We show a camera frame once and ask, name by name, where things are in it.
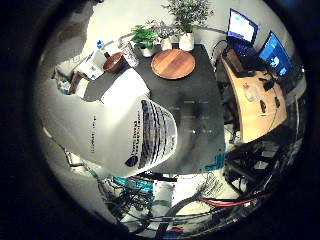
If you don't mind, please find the white spray bottle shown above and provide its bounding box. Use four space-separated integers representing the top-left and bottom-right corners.
34 78 179 178

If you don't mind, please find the round wooden tray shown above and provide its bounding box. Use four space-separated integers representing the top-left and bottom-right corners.
150 48 197 81

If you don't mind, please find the teal tape patch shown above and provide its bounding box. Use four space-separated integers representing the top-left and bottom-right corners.
204 152 228 172

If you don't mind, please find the labelled white canister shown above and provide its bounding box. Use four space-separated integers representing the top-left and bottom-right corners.
120 41 140 68

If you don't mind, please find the brown wooden bowl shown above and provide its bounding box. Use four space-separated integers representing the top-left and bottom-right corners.
102 51 128 75

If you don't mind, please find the small grey-leaf plant white pot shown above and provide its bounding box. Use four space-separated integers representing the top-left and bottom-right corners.
146 19 178 52

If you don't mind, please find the light wooden desk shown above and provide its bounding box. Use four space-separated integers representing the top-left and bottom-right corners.
220 49 288 144

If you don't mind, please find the black office chair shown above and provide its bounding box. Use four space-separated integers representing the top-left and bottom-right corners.
225 143 278 193

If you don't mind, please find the tall plant in white pot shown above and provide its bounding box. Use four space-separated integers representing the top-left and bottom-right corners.
162 0 215 53

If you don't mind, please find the open laptop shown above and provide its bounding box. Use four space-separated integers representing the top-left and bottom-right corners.
225 8 260 58

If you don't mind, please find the blue-lit computer monitor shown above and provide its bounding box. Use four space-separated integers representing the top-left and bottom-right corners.
258 30 295 78

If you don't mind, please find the red cable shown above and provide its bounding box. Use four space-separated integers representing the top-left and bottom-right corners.
199 192 269 208

